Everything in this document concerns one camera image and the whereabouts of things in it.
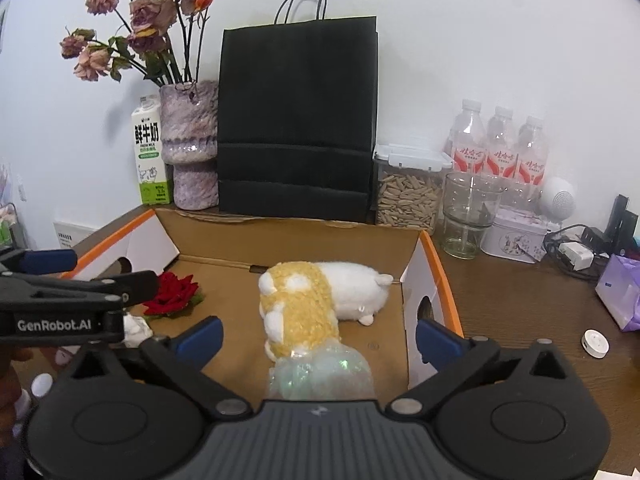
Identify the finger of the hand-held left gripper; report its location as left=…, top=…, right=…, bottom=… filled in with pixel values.
left=0, top=248, right=79, bottom=277
left=0, top=270, right=160, bottom=313

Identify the black paper bag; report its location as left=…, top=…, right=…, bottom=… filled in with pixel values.
left=216, top=0, right=379, bottom=223

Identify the clear bubble wrap bag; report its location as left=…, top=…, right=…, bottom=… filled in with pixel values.
left=267, top=342, right=376, bottom=402

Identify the clear container of seeds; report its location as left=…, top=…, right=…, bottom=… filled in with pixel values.
left=372, top=143, right=453, bottom=236

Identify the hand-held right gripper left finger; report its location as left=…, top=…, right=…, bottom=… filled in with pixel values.
left=62, top=316, right=251, bottom=418

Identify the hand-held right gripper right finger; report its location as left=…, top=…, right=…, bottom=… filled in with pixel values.
left=387, top=318, right=573, bottom=417

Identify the wooden desktop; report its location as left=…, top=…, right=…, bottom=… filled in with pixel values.
left=50, top=200, right=640, bottom=480

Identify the dried rose bouquet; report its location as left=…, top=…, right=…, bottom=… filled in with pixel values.
left=60, top=0, right=216, bottom=87

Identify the white charger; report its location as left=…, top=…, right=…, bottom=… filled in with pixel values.
left=557, top=241, right=595, bottom=270

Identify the white round speaker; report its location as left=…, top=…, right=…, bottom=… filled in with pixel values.
left=540, top=176, right=577, bottom=222

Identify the yellow and white plush toy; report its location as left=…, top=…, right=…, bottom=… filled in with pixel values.
left=258, top=260, right=395, bottom=361

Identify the small white round disc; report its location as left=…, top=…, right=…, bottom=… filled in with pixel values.
left=581, top=329, right=611, bottom=359

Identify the red fabric rose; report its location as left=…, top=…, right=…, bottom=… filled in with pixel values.
left=143, top=271, right=205, bottom=319

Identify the purple marbled vase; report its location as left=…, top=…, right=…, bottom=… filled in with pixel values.
left=159, top=80, right=221, bottom=211

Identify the clear glass cup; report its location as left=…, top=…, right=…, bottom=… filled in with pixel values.
left=440, top=172, right=506, bottom=261

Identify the purple tissue pack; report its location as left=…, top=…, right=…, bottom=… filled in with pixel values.
left=595, top=254, right=640, bottom=332

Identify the orange cardboard box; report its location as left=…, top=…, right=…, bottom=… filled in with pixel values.
left=75, top=207, right=463, bottom=397

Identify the wall picture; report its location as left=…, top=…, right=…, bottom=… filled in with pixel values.
left=0, top=0, right=11, bottom=56

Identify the black upright device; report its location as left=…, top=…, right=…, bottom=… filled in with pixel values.
left=602, top=194, right=640, bottom=258

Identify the white and green milk carton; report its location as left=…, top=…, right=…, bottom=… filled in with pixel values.
left=131, top=95, right=175, bottom=206

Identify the wire storage rack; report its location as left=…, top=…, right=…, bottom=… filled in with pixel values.
left=0, top=160, right=26, bottom=251

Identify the lavender tin box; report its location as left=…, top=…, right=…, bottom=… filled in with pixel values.
left=482, top=207, right=548, bottom=265

